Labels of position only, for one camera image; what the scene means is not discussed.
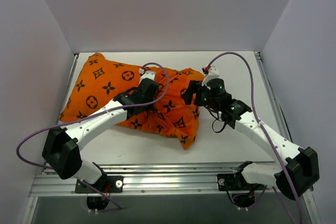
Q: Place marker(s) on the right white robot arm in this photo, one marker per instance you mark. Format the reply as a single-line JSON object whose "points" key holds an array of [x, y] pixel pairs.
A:
{"points": [[295, 169]]}

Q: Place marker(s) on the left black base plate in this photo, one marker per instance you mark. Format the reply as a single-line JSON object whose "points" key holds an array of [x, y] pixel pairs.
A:
{"points": [[110, 183]]}

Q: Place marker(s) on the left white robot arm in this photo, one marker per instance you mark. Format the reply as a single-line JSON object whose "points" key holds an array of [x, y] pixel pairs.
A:
{"points": [[65, 142]]}

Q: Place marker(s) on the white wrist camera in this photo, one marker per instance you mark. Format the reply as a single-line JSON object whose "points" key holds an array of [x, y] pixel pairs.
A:
{"points": [[146, 74], [210, 72]]}

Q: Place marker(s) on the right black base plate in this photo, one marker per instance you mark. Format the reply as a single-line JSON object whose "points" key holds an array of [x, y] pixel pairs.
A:
{"points": [[233, 182]]}

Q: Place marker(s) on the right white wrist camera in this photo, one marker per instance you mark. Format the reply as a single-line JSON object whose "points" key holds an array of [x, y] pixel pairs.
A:
{"points": [[210, 72]]}

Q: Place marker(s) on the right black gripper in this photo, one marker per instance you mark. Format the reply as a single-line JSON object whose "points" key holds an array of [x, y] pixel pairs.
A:
{"points": [[191, 94]]}

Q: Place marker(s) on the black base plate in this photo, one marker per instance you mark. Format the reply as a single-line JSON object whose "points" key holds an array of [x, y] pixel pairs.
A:
{"points": [[233, 182], [110, 183]]}

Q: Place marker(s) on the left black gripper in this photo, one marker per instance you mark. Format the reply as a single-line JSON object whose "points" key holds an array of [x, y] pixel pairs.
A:
{"points": [[151, 87]]}

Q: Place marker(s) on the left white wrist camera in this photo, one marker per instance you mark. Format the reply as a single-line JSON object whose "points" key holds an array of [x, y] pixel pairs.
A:
{"points": [[146, 74]]}

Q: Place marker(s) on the aluminium frame rail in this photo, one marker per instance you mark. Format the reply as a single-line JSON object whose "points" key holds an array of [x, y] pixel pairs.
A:
{"points": [[150, 179]]}

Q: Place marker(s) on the orange patterned pillowcase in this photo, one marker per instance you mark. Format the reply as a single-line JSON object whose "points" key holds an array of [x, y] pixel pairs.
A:
{"points": [[101, 80]]}

